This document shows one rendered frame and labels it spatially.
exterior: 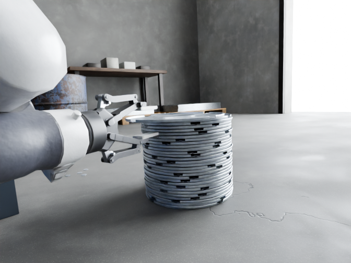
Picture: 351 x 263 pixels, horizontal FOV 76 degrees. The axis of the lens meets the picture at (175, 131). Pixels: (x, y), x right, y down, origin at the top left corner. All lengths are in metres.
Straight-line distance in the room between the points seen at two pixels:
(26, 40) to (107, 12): 4.47
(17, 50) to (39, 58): 0.02
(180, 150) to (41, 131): 0.37
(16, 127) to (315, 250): 0.54
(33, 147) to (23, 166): 0.02
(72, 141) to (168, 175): 0.34
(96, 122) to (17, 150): 0.13
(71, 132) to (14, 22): 0.15
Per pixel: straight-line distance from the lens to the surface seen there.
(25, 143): 0.32
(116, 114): 0.47
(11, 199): 0.81
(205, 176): 0.64
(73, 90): 1.43
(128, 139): 0.49
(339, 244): 0.60
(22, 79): 0.27
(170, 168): 0.63
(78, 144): 0.37
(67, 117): 0.37
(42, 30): 0.29
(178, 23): 5.49
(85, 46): 4.43
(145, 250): 0.53
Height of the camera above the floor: 0.30
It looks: 8 degrees down
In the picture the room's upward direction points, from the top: 3 degrees counter-clockwise
